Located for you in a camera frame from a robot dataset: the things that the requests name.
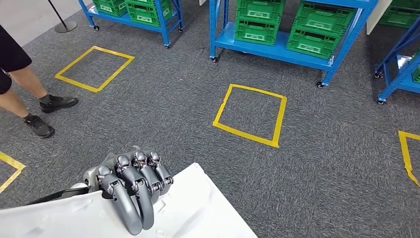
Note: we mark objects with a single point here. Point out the green plastic crate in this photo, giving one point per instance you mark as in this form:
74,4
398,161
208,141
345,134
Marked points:
323,19
400,14
147,14
259,11
416,70
110,6
311,44
256,33

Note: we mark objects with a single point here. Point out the black stanchion with round base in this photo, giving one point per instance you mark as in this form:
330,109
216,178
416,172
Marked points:
65,27

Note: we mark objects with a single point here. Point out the yellow floor tape square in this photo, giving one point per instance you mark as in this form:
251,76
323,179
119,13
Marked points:
13,161
75,84
246,135
404,151

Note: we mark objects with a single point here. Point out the blue metal shelf rack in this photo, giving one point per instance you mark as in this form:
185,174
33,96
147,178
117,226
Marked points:
403,83
115,20
262,51

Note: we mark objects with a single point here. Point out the white panel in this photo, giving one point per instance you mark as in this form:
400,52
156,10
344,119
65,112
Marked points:
377,16

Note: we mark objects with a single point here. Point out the long white plastic part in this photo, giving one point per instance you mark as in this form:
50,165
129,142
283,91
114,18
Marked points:
197,210

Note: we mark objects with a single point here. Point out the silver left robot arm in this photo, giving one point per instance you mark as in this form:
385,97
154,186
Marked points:
78,186

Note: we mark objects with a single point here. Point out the person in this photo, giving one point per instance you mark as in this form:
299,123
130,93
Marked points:
26,82

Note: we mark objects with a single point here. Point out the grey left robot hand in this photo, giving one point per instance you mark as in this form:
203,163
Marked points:
131,184

